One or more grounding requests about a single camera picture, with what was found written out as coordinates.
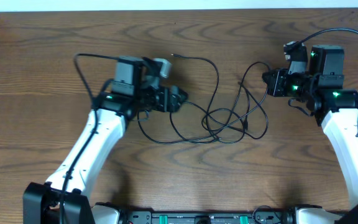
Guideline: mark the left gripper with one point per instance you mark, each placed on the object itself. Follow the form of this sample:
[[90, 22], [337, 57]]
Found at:
[[173, 104]]

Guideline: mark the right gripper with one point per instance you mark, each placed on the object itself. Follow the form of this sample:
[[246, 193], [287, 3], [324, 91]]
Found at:
[[275, 88]]

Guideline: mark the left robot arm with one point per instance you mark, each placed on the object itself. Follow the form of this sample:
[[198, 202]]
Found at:
[[64, 197]]

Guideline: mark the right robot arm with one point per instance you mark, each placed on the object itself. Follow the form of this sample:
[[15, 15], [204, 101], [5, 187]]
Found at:
[[316, 78]]

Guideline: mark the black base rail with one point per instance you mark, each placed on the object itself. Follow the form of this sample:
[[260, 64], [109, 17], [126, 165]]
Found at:
[[261, 215]]

